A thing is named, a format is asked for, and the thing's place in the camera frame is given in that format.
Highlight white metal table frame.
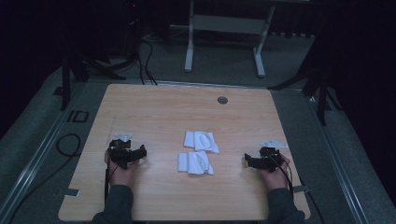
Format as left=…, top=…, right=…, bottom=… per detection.
left=183, top=0, right=276, bottom=78

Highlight person's left hand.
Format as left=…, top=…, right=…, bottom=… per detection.
left=104, top=150, right=140, bottom=189

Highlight white cloth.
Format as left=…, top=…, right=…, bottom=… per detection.
left=183, top=130, right=220, bottom=155
left=177, top=150, right=215, bottom=176

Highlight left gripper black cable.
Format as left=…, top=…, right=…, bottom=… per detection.
left=104, top=163, right=120, bottom=202

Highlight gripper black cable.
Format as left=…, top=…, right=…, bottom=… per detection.
left=270, top=153, right=295, bottom=198
left=104, top=163, right=120, bottom=202

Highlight black floor cable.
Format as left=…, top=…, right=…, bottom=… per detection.
left=7, top=133, right=82, bottom=224

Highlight metal floor rail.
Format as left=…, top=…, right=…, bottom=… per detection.
left=0, top=81, right=90, bottom=224
left=306, top=92, right=372, bottom=224

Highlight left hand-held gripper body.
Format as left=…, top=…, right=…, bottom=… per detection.
left=107, top=133, right=138, bottom=171

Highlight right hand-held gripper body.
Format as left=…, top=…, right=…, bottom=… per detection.
left=255, top=139, right=290, bottom=174

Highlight grey tape strip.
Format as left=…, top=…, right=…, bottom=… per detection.
left=292, top=185, right=312, bottom=194

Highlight black cables behind table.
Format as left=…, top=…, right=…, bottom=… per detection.
left=135, top=35, right=159, bottom=86

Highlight black tripod stand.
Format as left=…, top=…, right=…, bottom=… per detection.
left=266, top=40, right=344, bottom=127
left=59, top=36, right=139, bottom=112

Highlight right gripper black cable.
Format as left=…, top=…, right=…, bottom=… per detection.
left=270, top=153, right=295, bottom=198

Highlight person's right hand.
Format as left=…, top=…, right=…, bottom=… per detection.
left=260, top=153, right=292, bottom=191

